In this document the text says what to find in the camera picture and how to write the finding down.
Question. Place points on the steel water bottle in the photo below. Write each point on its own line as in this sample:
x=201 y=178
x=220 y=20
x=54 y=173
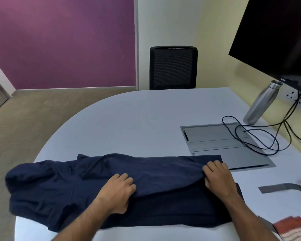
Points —
x=259 y=105

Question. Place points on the person's left forearm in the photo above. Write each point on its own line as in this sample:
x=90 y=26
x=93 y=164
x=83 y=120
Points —
x=82 y=223

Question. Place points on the black grey backpack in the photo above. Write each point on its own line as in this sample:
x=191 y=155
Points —
x=281 y=188

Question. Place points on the person's right forearm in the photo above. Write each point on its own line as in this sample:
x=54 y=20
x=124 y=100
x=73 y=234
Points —
x=250 y=220

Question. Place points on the red striped cloth clothes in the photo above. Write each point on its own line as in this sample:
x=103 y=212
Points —
x=293 y=228

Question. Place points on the black television screen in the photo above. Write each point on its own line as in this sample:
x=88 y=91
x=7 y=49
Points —
x=273 y=32

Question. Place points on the person's left hand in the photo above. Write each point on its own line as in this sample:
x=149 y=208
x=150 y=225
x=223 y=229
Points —
x=114 y=195

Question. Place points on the navy blue hoodie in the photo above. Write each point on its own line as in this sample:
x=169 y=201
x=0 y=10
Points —
x=65 y=193

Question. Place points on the black mesh back chair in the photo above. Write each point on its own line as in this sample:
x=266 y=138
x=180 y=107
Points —
x=173 y=70

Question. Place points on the person's right hand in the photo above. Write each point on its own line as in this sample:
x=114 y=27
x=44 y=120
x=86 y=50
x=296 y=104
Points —
x=220 y=183

